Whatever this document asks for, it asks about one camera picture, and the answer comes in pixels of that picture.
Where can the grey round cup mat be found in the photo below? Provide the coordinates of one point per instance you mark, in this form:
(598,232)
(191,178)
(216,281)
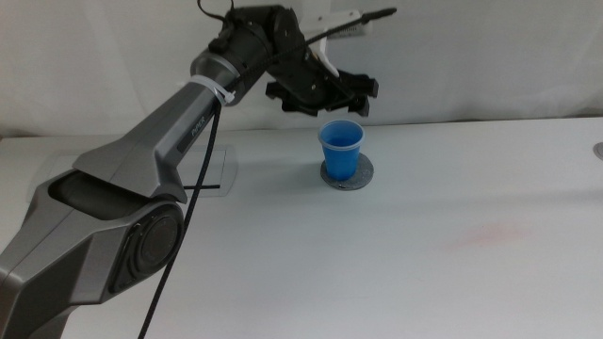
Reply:
(363,175)

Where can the blue plastic cup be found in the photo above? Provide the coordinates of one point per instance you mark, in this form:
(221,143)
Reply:
(340,160)

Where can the white backdrop curtain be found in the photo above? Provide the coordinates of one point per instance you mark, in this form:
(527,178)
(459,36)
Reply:
(471,56)

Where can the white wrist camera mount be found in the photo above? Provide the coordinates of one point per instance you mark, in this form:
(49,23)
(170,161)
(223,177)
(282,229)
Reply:
(330,21)

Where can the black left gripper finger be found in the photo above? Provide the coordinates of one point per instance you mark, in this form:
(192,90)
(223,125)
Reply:
(299,109)
(360,107)

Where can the grey round table grommet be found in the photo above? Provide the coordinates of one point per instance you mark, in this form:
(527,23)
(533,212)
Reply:
(598,151)

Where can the white zip tie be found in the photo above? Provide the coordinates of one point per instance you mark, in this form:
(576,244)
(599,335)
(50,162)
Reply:
(217,88)

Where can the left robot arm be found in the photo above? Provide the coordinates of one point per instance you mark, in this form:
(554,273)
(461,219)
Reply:
(118,198)

